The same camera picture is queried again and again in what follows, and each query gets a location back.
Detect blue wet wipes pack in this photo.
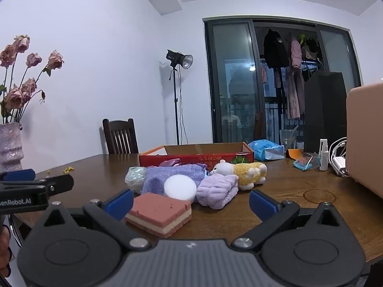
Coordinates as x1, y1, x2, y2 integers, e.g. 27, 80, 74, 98
248, 139, 285, 162

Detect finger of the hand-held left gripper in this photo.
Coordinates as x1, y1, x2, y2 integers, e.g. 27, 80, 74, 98
0, 169, 36, 183
30, 174, 74, 198

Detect white foam cylinder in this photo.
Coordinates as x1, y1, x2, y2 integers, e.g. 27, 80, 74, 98
163, 175, 197, 201

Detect lilac textured vase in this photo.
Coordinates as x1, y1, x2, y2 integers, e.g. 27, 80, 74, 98
0, 122, 25, 173

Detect small teal packet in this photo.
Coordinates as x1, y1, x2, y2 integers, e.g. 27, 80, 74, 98
293, 152, 321, 172

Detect person's left hand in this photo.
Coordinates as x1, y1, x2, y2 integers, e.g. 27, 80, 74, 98
0, 224, 12, 278

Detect dark wooden chair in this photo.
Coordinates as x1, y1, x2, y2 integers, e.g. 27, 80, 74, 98
102, 118, 140, 155

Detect pink hanging coat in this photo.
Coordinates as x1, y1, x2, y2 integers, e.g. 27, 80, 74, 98
286, 37, 303, 119

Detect black hanging jacket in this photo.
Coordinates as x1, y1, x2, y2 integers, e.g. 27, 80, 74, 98
263, 29, 289, 69

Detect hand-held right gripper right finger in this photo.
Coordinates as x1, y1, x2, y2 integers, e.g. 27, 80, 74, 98
232, 190, 349, 250

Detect beige case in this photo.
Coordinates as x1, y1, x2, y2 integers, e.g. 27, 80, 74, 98
345, 82, 383, 199

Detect red cardboard box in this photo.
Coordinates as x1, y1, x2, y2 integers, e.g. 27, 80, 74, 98
139, 143, 255, 168

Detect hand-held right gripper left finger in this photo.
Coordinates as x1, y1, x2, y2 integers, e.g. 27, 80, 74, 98
37, 189, 152, 252

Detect yellow sheep plush toy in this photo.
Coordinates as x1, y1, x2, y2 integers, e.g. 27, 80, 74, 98
208, 160, 267, 191

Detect sliding glass door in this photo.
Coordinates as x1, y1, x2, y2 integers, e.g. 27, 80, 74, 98
203, 18, 363, 144

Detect studio light on stand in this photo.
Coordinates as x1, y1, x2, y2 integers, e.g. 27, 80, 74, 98
166, 49, 194, 146

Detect lilac fluffy cloth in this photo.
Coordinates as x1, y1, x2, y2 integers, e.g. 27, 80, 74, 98
196, 173, 239, 210

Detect white charger cable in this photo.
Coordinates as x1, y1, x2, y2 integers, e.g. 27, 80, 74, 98
328, 138, 349, 177

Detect pink layered sponge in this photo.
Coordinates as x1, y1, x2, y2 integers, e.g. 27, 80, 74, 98
124, 193, 192, 239

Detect pink satin scrunchie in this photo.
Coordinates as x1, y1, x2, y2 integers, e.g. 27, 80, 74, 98
160, 158, 183, 168

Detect purple towel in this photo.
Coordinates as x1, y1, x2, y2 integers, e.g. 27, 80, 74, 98
141, 163, 208, 196

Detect dried pink rose bouquet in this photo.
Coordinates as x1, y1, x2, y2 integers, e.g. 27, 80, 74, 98
0, 34, 65, 125

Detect clear glass cup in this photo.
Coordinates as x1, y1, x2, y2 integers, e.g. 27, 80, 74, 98
279, 129, 297, 150

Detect scattered yellow petals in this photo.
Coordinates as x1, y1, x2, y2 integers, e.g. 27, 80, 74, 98
46, 165, 74, 176

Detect white spray bottle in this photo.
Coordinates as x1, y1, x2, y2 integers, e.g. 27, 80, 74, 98
319, 139, 329, 171

